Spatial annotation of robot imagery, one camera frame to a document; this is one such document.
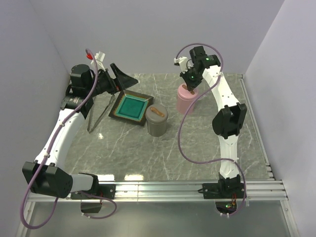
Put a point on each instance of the grey round lid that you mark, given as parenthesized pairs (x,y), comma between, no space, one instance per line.
(156,114)

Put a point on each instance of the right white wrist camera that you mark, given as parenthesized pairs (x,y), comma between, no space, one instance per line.
(182,62)

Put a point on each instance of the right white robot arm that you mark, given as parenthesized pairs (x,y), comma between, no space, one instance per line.
(229,120)

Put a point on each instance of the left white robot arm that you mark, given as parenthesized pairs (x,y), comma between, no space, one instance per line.
(46,175)

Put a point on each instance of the grey cylindrical container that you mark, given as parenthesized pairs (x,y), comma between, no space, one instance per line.
(156,129)

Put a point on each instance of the aluminium mounting rail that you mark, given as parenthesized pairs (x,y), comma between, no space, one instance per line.
(167,209)

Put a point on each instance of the square teal ceramic plate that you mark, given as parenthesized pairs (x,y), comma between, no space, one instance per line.
(131,107)

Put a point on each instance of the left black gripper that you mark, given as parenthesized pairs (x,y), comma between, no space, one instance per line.
(123,80)

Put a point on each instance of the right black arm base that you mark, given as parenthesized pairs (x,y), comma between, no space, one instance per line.
(225,195)

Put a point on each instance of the pink cylindrical container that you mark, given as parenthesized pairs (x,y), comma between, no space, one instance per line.
(182,105)

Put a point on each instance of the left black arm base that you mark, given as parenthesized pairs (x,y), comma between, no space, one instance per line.
(95,200)

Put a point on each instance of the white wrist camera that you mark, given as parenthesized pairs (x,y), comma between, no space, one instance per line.
(99,57)
(182,62)

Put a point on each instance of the pink round lid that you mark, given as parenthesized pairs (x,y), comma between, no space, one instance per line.
(184,94)

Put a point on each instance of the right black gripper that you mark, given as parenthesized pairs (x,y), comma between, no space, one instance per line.
(190,85)

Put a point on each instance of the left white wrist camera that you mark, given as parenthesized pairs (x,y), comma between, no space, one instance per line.
(99,57)

